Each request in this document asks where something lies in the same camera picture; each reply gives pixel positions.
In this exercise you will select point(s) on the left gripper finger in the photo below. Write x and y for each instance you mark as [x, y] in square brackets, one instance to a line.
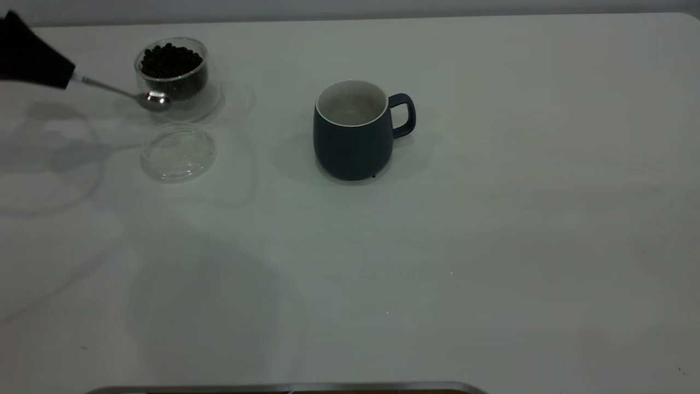
[27, 46]
[33, 74]

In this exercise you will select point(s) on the dark grey mug white inside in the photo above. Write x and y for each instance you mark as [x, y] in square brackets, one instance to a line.
[350, 150]

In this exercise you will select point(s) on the dark coffee beans pile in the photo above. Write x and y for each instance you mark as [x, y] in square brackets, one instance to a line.
[170, 63]

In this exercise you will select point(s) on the clear round glass lid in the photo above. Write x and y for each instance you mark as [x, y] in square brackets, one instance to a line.
[178, 158]

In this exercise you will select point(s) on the clear double-wall glass cup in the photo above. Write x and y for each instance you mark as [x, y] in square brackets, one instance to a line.
[191, 106]

